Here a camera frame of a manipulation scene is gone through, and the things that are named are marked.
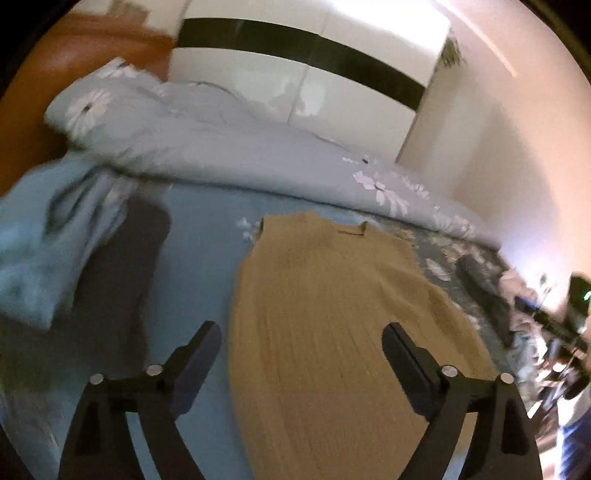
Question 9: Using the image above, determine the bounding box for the dark teal floral blanket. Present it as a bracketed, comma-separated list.
[0, 166, 550, 480]

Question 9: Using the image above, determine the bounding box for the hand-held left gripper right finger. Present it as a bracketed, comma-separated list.
[382, 322, 543, 480]

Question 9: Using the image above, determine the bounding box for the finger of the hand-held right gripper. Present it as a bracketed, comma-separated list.
[513, 295, 561, 333]

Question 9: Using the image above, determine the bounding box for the light blue patterned pillow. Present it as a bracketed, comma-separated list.
[0, 154, 139, 330]

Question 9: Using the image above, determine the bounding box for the light blue daisy quilt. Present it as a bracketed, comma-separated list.
[44, 60, 502, 247]

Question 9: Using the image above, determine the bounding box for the beige wooden trim panel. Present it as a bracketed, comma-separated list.
[396, 41, 462, 164]

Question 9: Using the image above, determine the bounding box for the dark grey garment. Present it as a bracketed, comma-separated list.
[455, 254, 515, 349]

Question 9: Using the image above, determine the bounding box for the white wardrobe with black stripe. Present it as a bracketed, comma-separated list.
[168, 0, 451, 162]

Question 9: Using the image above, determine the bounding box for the green hanging plant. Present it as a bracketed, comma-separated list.
[441, 38, 463, 70]

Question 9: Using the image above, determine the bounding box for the tan knitted sweater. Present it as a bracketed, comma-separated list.
[228, 211, 497, 480]

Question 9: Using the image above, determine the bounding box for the person's leg in jeans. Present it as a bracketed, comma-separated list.
[556, 406, 591, 480]

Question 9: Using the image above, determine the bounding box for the pink fleece garment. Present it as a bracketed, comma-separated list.
[498, 268, 532, 301]

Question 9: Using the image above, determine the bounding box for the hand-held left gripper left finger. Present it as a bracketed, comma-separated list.
[58, 320, 222, 480]

